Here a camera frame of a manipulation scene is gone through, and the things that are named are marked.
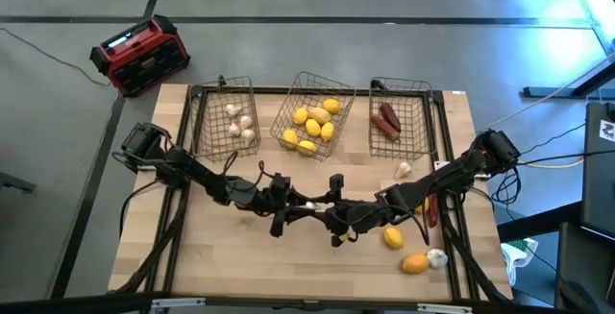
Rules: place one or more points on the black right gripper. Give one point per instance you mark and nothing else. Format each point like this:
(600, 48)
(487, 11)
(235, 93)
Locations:
(355, 218)

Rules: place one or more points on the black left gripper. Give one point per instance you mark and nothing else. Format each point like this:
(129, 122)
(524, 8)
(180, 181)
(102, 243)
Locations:
(278, 203)

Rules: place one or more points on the small white garlic bulb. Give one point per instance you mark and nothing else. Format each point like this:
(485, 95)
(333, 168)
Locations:
(311, 205)

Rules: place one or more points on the orange lemon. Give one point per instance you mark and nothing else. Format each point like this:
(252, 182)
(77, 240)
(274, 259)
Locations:
(414, 263)
(424, 207)

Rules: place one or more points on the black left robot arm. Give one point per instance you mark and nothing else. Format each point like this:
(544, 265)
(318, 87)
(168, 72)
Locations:
(192, 169)

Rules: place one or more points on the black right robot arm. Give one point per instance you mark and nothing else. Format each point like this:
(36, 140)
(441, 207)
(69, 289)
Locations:
(447, 177)

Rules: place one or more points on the red sausage right edge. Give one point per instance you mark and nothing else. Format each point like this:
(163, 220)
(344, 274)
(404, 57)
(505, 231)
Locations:
(434, 212)

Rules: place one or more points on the large white garlic bulb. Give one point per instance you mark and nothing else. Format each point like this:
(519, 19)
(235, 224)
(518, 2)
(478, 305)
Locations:
(437, 258)

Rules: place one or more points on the white tape strip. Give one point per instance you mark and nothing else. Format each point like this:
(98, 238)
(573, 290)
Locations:
(459, 92)

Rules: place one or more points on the white plastic bag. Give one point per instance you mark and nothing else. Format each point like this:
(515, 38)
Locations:
(516, 256)

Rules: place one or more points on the black desk crossbar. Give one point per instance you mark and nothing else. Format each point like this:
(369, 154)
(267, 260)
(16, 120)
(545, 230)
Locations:
(538, 223)

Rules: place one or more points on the red black jobsite radio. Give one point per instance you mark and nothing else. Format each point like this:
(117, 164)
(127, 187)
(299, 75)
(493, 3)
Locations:
(144, 59)

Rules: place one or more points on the black front crossbar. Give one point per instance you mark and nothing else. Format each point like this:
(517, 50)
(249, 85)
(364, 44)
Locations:
(96, 304)

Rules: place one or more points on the black desk foot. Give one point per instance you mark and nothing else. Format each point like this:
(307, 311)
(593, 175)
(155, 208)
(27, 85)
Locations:
(548, 92)

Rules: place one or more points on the black desk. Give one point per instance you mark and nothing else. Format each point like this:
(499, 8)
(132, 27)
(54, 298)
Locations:
(581, 256)

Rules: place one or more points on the black computer mouse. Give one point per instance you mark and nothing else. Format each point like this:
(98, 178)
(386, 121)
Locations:
(574, 295)

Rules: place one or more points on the black equipment case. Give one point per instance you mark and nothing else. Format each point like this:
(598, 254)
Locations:
(596, 184)

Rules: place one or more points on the grey metal foot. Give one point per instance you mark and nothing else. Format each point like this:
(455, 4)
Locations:
(17, 183)

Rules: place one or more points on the white sticker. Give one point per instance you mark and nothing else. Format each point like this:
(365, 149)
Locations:
(607, 130)

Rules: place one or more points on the black metal table frame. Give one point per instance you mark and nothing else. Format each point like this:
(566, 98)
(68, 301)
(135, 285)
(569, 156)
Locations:
(266, 91)

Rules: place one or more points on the silver metal bracket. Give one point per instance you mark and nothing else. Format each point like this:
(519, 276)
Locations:
(444, 308)
(178, 303)

